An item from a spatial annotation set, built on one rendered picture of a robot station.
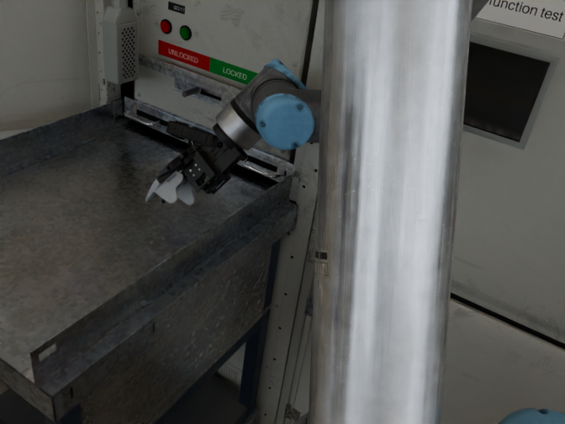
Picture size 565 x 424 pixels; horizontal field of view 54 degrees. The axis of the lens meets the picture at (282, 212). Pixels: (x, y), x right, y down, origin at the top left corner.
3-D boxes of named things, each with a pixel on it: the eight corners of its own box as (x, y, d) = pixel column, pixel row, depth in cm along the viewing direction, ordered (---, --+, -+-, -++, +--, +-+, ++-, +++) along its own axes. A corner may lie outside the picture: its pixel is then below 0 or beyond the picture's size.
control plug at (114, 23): (118, 86, 134) (115, 11, 125) (103, 80, 136) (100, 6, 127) (141, 78, 140) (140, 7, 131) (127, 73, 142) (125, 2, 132)
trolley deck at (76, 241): (55, 423, 80) (51, 396, 77) (-170, 251, 105) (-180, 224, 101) (294, 226, 131) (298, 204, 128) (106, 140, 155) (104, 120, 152)
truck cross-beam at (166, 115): (292, 188, 131) (295, 165, 128) (124, 117, 152) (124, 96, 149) (303, 180, 135) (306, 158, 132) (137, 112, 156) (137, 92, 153)
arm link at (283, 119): (331, 100, 89) (315, 78, 100) (260, 98, 87) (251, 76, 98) (324, 155, 93) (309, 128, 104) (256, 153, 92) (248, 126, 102)
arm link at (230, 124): (223, 97, 104) (244, 107, 113) (205, 114, 105) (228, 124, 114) (251, 131, 102) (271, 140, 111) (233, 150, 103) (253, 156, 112)
